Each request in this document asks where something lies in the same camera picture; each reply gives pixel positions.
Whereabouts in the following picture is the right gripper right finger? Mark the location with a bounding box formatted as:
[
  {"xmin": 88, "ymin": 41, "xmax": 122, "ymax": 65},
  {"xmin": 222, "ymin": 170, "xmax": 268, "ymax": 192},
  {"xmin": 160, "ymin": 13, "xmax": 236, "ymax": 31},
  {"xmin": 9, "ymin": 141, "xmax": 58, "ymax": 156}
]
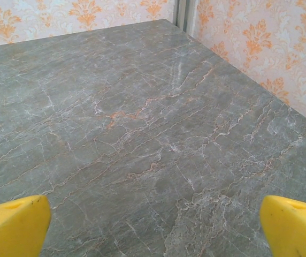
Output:
[{"xmin": 259, "ymin": 194, "xmax": 306, "ymax": 257}]

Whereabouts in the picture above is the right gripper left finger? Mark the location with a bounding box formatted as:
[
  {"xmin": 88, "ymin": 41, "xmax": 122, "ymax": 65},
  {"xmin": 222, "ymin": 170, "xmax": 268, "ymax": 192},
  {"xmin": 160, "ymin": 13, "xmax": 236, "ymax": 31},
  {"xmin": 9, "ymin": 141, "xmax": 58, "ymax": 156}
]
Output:
[{"xmin": 0, "ymin": 194, "xmax": 52, "ymax": 257}]

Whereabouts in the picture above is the aluminium frame post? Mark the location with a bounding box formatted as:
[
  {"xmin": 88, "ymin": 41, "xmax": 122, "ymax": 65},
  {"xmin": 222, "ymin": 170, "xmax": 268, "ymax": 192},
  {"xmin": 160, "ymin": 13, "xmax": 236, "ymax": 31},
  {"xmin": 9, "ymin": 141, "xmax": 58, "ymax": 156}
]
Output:
[{"xmin": 173, "ymin": 0, "xmax": 197, "ymax": 37}]

